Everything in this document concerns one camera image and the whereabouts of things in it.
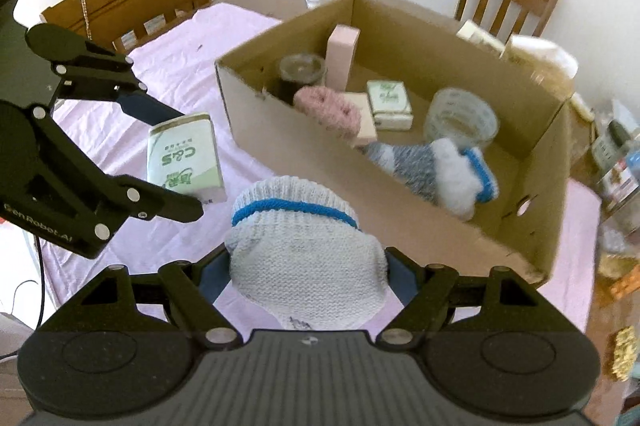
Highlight white blue-striped sock roll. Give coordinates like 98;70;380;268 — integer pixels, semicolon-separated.
224;176;390;331

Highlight white glove blue cuff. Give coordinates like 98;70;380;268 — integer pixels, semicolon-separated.
428;138;499;221

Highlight grey blue sock roll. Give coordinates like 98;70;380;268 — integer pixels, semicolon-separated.
362;142;436;203

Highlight white KASI glue box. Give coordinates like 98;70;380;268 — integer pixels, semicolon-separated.
343;93;378;147

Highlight clear packing tape roll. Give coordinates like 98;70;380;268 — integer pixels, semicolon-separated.
423;88;500;150

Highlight pink knitted sock roll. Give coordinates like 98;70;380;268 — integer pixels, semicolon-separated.
293;85;361;140

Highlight clear jar black clips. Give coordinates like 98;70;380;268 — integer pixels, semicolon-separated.
270;53;326;105

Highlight pink small carton box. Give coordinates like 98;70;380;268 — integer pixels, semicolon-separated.
326;24;360;92

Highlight green C&S tissue pack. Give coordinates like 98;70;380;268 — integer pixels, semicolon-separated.
367;80;413;131

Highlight open cardboard box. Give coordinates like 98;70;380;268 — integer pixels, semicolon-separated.
216;0;570;285

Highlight gold ornate coaster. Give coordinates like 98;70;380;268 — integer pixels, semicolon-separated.
610;326;639;382

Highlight red label jar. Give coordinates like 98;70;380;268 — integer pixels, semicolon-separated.
598;151;639;212

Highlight tissue box yellow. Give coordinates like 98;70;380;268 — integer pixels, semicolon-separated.
501;34;579;100

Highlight black cable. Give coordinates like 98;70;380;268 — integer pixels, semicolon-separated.
0;234;49;362

